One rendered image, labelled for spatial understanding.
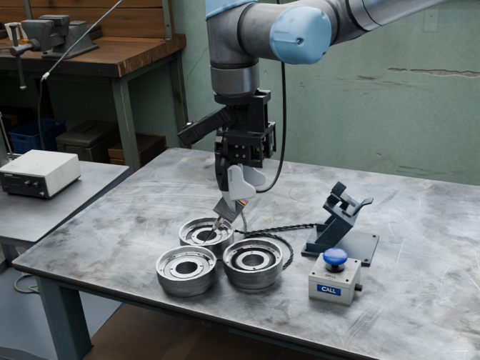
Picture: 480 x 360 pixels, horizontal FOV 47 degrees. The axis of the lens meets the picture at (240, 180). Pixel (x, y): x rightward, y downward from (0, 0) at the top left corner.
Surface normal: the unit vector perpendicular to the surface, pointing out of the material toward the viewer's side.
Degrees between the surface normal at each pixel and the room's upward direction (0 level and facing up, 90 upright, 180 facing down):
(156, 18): 90
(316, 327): 0
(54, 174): 90
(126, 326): 0
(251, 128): 90
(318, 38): 90
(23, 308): 0
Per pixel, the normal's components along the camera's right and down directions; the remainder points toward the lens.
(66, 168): 0.93, 0.11
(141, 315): -0.07, -0.89
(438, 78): -0.42, 0.42
